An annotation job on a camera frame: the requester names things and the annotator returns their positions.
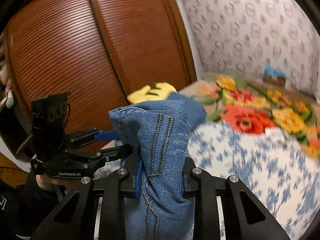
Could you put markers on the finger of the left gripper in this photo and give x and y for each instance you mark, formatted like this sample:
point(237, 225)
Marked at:
point(97, 135)
point(107, 155)

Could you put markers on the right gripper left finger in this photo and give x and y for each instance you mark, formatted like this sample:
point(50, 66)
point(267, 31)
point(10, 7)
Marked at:
point(97, 206)

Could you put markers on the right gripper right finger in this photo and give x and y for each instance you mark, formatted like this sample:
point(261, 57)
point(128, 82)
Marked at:
point(228, 200)

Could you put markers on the blue denim jeans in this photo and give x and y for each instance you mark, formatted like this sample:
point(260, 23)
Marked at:
point(159, 133)

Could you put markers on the person's left hand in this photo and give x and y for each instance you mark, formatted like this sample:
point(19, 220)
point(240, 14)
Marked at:
point(47, 183)

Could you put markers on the blue floral white quilt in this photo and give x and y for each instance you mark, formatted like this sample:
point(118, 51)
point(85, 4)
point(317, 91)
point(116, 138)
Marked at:
point(272, 166)

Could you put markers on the yellow Pikachu plush toy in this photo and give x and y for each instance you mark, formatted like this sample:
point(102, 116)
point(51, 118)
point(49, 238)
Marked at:
point(154, 92)

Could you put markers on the brown louvered wooden wardrobe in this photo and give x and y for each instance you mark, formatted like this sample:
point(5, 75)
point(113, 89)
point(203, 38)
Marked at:
point(98, 51)

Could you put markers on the floral fleece bed blanket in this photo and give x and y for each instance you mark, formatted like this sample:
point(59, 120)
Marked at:
point(253, 107)

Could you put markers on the circle patterned sheer curtain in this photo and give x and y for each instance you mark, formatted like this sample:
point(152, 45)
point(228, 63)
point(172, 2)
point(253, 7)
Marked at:
point(253, 37)

